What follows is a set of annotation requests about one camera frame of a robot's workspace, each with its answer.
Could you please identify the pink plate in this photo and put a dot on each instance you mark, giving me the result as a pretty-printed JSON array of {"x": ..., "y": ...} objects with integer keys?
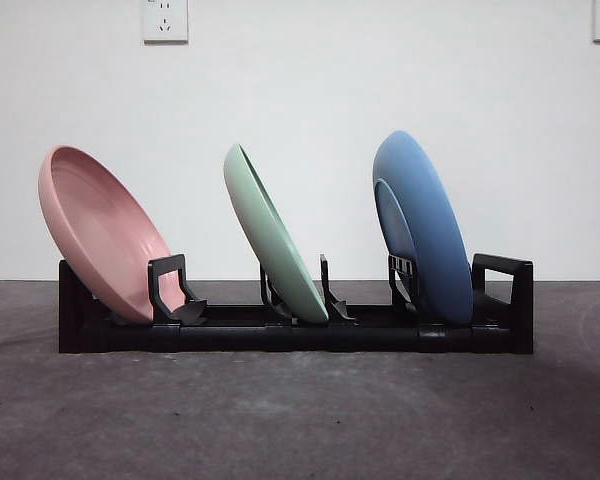
[{"x": 105, "y": 235}]

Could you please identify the blue plate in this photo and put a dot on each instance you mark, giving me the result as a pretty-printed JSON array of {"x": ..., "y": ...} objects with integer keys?
[{"x": 430, "y": 225}]

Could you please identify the green plate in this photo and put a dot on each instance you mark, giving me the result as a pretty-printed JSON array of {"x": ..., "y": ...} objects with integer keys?
[{"x": 270, "y": 240}]

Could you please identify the black plastic plate rack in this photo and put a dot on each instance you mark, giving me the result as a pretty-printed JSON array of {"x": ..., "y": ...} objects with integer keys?
[{"x": 280, "y": 339}]

